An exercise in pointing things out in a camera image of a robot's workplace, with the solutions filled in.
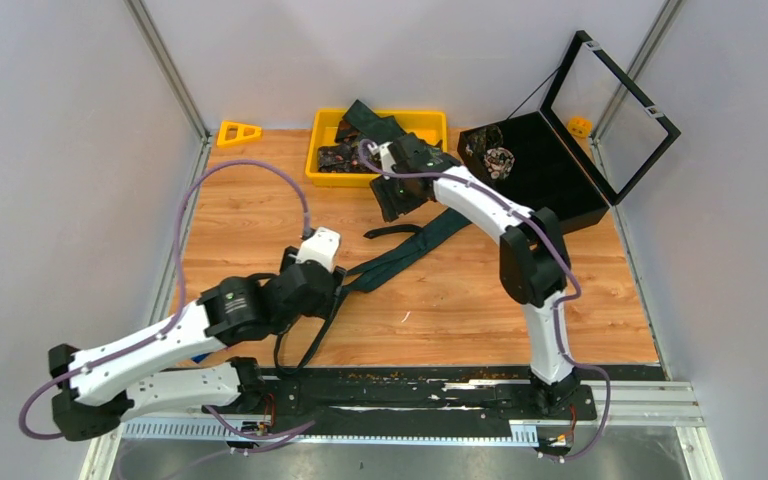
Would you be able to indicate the dark green tie in bin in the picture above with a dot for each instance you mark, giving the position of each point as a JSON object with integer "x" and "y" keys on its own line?
{"x": 359, "y": 120}

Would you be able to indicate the yellow triangle toy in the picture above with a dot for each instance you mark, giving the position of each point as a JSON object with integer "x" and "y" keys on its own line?
{"x": 232, "y": 134}

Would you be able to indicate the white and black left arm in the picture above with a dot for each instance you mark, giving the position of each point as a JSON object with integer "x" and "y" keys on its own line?
{"x": 101, "y": 387}

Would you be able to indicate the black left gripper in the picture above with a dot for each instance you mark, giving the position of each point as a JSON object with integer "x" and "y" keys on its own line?
{"x": 322, "y": 309}

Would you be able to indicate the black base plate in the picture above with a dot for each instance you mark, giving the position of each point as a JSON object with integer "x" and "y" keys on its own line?
{"x": 405, "y": 401}

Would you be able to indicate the yellow round toy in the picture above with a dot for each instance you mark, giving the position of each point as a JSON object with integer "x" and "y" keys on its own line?
{"x": 579, "y": 127}

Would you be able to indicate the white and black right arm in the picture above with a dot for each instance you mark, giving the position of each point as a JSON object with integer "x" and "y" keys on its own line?
{"x": 534, "y": 265}

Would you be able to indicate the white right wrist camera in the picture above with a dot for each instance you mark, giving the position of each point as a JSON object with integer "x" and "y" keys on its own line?
{"x": 381, "y": 152}

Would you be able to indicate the rolled dark tie in box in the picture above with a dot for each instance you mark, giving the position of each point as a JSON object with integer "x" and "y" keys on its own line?
{"x": 483, "y": 142}

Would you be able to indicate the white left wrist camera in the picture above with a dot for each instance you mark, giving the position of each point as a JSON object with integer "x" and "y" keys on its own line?
{"x": 321, "y": 247}

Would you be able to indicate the rolled floral tie in box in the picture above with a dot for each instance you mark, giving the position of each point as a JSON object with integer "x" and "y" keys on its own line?
{"x": 499, "y": 163}

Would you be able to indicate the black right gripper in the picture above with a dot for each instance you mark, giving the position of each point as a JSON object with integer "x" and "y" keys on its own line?
{"x": 403, "y": 170}

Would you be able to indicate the black gift box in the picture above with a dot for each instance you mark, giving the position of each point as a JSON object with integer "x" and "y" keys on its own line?
{"x": 581, "y": 179}

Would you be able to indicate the dark patterned tie in bin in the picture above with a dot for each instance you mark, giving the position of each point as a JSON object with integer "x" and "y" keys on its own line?
{"x": 341, "y": 158}

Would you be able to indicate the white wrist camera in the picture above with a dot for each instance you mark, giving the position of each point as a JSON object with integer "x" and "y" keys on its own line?
{"x": 321, "y": 247}
{"x": 381, "y": 152}

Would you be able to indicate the dark green tie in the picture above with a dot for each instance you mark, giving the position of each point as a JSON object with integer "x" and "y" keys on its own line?
{"x": 359, "y": 120}
{"x": 372, "y": 274}

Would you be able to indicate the aluminium rail frame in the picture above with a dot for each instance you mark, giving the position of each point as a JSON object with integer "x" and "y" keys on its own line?
{"x": 647, "y": 427}

